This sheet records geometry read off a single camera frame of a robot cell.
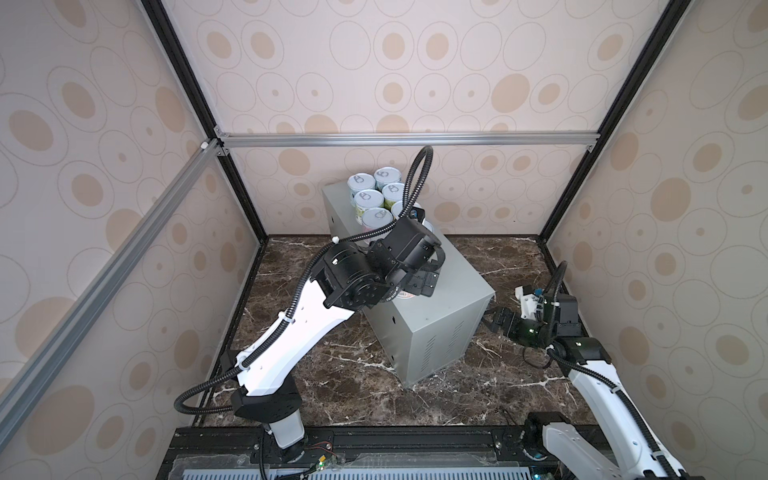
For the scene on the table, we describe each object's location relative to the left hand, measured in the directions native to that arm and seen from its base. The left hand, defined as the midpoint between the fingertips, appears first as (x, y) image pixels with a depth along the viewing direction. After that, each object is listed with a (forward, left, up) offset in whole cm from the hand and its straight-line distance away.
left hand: (421, 263), depth 59 cm
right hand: (+1, -21, -25) cm, 33 cm away
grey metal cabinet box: (-12, 0, -7) cm, 14 cm away
